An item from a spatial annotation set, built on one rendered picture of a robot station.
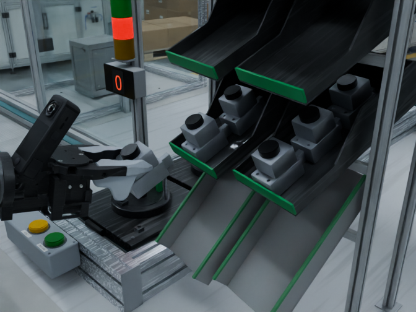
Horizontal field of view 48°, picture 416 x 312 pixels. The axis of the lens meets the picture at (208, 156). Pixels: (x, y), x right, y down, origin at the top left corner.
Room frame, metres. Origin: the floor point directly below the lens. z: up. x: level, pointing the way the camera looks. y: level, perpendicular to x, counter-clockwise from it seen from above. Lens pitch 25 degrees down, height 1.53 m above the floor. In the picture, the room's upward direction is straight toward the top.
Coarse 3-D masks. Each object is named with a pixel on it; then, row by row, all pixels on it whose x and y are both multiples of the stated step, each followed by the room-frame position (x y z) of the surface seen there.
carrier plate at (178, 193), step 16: (96, 192) 1.00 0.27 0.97; (176, 192) 1.00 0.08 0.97; (96, 208) 0.92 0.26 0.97; (176, 208) 0.92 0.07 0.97; (96, 224) 0.87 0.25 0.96; (112, 224) 0.86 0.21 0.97; (128, 224) 0.86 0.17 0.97; (144, 224) 0.86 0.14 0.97; (160, 224) 0.86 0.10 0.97; (128, 240) 0.80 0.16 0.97; (144, 240) 0.80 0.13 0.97
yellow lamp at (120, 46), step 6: (114, 42) 1.15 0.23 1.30; (120, 42) 1.14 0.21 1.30; (126, 42) 1.14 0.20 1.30; (132, 42) 1.16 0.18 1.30; (114, 48) 1.16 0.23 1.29; (120, 48) 1.14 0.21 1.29; (126, 48) 1.14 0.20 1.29; (132, 48) 1.15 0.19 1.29; (120, 54) 1.14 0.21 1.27; (126, 54) 1.14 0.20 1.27; (132, 54) 1.15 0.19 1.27
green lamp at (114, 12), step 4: (112, 0) 1.15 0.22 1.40; (116, 0) 1.14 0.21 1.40; (120, 0) 1.14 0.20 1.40; (124, 0) 1.14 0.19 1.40; (128, 0) 1.15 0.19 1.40; (112, 4) 1.15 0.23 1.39; (116, 4) 1.14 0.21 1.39; (120, 4) 1.14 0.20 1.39; (124, 4) 1.14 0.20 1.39; (128, 4) 1.15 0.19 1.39; (112, 8) 1.15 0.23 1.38; (116, 8) 1.14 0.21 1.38; (120, 8) 1.14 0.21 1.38; (124, 8) 1.14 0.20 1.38; (128, 8) 1.15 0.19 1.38; (112, 12) 1.15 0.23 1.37; (116, 12) 1.14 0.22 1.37; (120, 12) 1.14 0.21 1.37; (124, 12) 1.14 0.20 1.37; (128, 12) 1.15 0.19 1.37; (112, 16) 1.15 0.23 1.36; (116, 16) 1.14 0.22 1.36; (120, 16) 1.14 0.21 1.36; (124, 16) 1.14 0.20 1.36; (128, 16) 1.15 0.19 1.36
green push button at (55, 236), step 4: (56, 232) 0.82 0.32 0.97; (48, 236) 0.81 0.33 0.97; (52, 236) 0.81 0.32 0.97; (56, 236) 0.81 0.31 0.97; (60, 236) 0.81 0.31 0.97; (48, 240) 0.79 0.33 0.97; (52, 240) 0.79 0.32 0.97; (56, 240) 0.79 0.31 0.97; (60, 240) 0.80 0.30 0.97; (64, 240) 0.81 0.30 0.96; (48, 244) 0.79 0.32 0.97; (52, 244) 0.79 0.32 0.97; (56, 244) 0.79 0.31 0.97; (60, 244) 0.79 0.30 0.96
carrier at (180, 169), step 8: (176, 160) 1.17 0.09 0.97; (184, 160) 1.17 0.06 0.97; (168, 168) 1.12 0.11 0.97; (176, 168) 1.12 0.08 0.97; (184, 168) 1.12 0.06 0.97; (192, 168) 1.10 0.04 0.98; (168, 176) 1.08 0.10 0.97; (176, 176) 1.08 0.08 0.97; (184, 176) 1.08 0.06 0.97; (192, 176) 1.08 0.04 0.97; (184, 184) 1.04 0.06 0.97; (192, 184) 1.03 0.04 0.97
